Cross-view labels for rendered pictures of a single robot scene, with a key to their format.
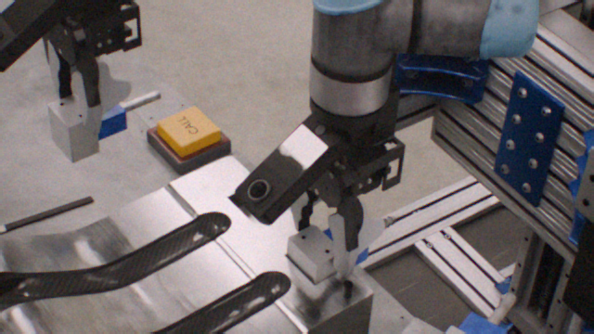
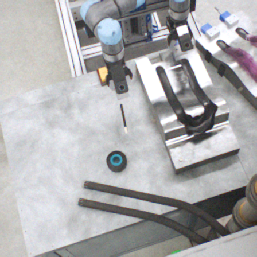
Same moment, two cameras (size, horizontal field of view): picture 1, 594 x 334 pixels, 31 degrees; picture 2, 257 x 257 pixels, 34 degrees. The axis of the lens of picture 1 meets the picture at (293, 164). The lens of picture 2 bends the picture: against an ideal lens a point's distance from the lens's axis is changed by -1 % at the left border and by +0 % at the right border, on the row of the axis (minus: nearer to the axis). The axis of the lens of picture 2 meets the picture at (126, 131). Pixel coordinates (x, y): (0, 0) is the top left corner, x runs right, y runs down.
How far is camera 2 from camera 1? 127 cm
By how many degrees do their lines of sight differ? 39
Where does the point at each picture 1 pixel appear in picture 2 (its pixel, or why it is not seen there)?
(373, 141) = not seen: hidden behind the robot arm
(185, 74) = not seen: outside the picture
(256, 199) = (189, 46)
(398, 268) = (89, 66)
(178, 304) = (183, 83)
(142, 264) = (167, 89)
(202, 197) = (149, 70)
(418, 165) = (30, 53)
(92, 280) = (171, 100)
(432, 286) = (98, 60)
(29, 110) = (75, 115)
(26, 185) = (109, 120)
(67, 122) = not seen: hidden behind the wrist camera
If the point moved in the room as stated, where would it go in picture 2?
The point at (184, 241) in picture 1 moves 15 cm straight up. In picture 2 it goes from (162, 78) to (162, 57)
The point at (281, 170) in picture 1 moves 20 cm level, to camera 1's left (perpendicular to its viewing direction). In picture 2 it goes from (185, 37) to (167, 80)
